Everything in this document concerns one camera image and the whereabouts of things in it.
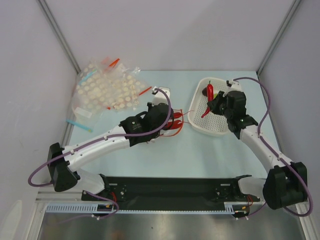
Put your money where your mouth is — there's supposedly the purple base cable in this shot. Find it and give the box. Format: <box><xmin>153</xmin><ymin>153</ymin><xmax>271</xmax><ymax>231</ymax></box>
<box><xmin>236</xmin><ymin>202</ymin><xmax>267</xmax><ymax>220</ymax></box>
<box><xmin>47</xmin><ymin>191</ymin><xmax>120</xmax><ymax>226</ymax></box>

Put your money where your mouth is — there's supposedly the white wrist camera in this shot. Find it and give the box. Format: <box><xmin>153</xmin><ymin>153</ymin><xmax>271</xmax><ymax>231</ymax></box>
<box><xmin>152</xmin><ymin>86</ymin><xmax>171</xmax><ymax>105</ymax></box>
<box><xmin>226</xmin><ymin>80</ymin><xmax>242</xmax><ymax>92</ymax></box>

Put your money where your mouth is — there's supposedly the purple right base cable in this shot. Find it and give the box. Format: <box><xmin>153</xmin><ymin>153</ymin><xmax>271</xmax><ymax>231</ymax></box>
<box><xmin>236</xmin><ymin>202</ymin><xmax>267</xmax><ymax>220</ymax></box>

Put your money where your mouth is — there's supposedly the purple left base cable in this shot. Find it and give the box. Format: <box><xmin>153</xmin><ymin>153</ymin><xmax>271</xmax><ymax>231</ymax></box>
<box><xmin>47</xmin><ymin>191</ymin><xmax>120</xmax><ymax>226</ymax></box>

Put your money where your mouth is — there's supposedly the dark red toy fruit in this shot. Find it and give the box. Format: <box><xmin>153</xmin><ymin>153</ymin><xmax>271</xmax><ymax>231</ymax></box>
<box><xmin>202</xmin><ymin>87</ymin><xmax>208</xmax><ymax>97</ymax></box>

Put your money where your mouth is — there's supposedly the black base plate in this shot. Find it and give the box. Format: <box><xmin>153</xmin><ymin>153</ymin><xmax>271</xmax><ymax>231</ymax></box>
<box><xmin>81</xmin><ymin>176</ymin><xmax>260</xmax><ymax>210</ymax></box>

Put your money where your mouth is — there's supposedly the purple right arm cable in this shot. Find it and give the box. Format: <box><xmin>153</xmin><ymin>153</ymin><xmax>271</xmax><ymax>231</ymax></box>
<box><xmin>232</xmin><ymin>76</ymin><xmax>314</xmax><ymax>217</ymax></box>

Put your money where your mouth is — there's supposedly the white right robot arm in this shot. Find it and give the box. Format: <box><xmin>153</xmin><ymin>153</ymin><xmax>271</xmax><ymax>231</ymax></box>
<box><xmin>207</xmin><ymin>90</ymin><xmax>309</xmax><ymax>210</ymax></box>

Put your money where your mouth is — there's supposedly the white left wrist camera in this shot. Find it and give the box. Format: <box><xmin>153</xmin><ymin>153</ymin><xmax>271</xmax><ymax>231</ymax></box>
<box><xmin>152</xmin><ymin>86</ymin><xmax>171</xmax><ymax>105</ymax></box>

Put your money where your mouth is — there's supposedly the red toy lobster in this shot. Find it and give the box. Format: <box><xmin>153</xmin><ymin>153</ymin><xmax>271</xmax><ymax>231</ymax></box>
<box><xmin>166</xmin><ymin>109</ymin><xmax>190</xmax><ymax>130</ymax></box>

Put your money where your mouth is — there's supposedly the white slotted cable duct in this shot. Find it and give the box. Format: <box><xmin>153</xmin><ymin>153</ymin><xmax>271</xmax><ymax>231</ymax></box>
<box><xmin>45</xmin><ymin>203</ymin><xmax>250</xmax><ymax>215</ymax></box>

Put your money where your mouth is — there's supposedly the pile of clear zip bags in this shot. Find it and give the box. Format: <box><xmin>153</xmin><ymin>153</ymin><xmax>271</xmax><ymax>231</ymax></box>
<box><xmin>66</xmin><ymin>57</ymin><xmax>152</xmax><ymax>133</ymax></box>

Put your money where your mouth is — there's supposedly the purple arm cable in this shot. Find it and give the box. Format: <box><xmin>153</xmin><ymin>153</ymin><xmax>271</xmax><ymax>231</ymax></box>
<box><xmin>232</xmin><ymin>76</ymin><xmax>314</xmax><ymax>217</ymax></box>
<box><xmin>28</xmin><ymin>88</ymin><xmax>173</xmax><ymax>187</ymax></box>

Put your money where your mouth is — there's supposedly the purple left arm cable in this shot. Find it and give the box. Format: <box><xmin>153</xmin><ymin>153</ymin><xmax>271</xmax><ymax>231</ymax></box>
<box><xmin>28</xmin><ymin>88</ymin><xmax>173</xmax><ymax>187</ymax></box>

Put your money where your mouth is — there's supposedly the white perforated plastic basket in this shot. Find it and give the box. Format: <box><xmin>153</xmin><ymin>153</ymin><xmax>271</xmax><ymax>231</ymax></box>
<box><xmin>187</xmin><ymin>77</ymin><xmax>230</xmax><ymax>137</ymax></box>

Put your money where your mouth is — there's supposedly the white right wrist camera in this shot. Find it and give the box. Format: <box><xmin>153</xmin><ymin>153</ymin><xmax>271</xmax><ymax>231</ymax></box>
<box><xmin>226</xmin><ymin>80</ymin><xmax>242</xmax><ymax>92</ymax></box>

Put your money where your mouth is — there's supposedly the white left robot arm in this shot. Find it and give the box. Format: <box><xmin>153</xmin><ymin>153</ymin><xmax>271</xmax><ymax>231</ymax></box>
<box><xmin>48</xmin><ymin>103</ymin><xmax>174</xmax><ymax>200</ymax></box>

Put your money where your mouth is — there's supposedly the red toy chili pepper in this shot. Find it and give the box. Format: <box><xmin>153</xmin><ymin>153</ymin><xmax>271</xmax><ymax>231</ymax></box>
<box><xmin>201</xmin><ymin>81</ymin><xmax>214</xmax><ymax>118</ymax></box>

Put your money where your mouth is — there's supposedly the clear bag with orange zipper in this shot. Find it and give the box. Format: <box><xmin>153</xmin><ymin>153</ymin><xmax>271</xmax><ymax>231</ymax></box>
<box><xmin>139</xmin><ymin>86</ymin><xmax>195</xmax><ymax>145</ymax></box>

